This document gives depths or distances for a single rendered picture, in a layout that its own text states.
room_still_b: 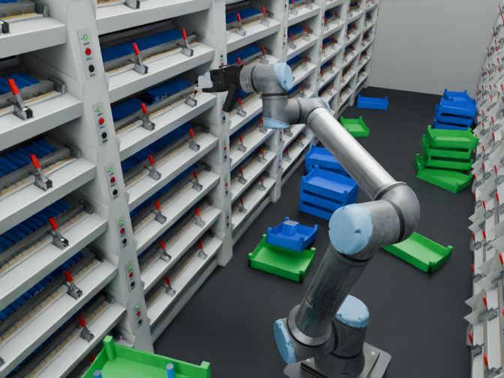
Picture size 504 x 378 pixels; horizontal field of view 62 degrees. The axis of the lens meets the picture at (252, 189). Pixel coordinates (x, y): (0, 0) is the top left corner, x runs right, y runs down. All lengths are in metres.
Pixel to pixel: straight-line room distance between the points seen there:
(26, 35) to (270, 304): 1.50
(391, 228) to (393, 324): 1.05
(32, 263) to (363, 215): 0.86
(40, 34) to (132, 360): 0.86
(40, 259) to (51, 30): 0.58
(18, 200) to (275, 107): 0.81
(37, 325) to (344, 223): 0.88
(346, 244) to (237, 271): 1.25
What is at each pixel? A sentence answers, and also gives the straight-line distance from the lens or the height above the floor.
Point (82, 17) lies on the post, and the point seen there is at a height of 1.31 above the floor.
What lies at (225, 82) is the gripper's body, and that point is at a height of 1.05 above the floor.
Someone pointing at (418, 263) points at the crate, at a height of 0.03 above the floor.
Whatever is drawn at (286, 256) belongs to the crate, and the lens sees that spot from 2.32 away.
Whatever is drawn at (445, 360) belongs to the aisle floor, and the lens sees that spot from 2.01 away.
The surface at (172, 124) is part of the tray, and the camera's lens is 1.55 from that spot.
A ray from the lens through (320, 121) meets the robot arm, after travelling 1.41.
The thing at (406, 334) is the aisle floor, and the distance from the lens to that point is 2.05.
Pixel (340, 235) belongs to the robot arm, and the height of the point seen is 0.85.
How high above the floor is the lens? 1.47
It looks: 30 degrees down
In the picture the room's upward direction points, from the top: straight up
